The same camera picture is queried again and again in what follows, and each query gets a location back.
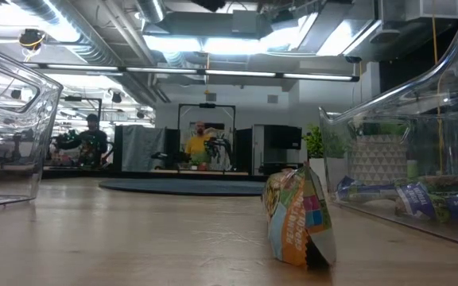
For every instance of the pale multicoloured granola bar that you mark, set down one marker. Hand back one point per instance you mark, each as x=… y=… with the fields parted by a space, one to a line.
x=356 y=192

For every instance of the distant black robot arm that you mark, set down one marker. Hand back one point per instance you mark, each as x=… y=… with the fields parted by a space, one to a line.
x=218 y=153

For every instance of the green orange granola bar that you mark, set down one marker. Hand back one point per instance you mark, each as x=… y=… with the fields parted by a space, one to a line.
x=296 y=222

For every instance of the person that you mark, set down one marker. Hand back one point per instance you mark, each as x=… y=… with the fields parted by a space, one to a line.
x=198 y=145
x=91 y=143

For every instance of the black cabinet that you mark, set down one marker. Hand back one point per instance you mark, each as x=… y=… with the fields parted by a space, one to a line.
x=284 y=137

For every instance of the small green plant white pot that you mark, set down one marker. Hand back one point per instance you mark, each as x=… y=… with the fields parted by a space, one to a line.
x=317 y=171

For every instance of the long ceiling light bar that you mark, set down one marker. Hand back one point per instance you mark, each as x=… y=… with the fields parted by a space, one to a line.
x=316 y=76

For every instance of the succulent in patterned white pot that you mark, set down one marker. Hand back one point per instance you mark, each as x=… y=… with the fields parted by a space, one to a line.
x=378 y=159

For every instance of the white round ceiling speaker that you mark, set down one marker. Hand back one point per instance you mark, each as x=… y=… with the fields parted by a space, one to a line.
x=384 y=36

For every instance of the clear plastic bin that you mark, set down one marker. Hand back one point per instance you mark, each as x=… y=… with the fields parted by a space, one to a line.
x=431 y=131
x=34 y=119

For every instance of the white ceiling vent box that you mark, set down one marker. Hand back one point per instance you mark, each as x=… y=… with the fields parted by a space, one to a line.
x=431 y=10

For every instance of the black gantry frame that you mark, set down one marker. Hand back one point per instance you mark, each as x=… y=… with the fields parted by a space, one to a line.
x=207 y=105

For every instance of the grey wall vent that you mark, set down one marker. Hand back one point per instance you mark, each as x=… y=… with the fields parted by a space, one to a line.
x=272 y=99
x=211 y=97

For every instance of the black aluminium table frame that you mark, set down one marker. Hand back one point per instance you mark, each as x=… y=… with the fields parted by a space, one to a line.
x=94 y=174

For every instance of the silver round ventilation duct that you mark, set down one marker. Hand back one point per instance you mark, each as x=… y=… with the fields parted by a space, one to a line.
x=90 y=51

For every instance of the black dome ceiling camera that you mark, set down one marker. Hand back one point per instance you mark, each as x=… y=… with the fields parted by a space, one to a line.
x=32 y=39

